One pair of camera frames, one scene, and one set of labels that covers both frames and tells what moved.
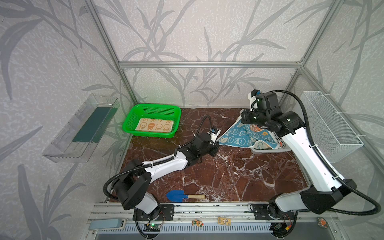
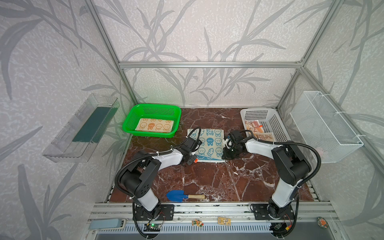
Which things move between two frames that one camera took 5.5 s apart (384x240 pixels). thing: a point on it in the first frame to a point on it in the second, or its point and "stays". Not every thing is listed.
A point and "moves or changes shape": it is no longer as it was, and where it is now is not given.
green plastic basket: (152, 120) stays
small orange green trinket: (197, 222) stays
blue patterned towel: (244, 135) moves or changes shape
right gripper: (249, 117) to (229, 147)
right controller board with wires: (281, 229) stays
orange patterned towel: (155, 125) stays
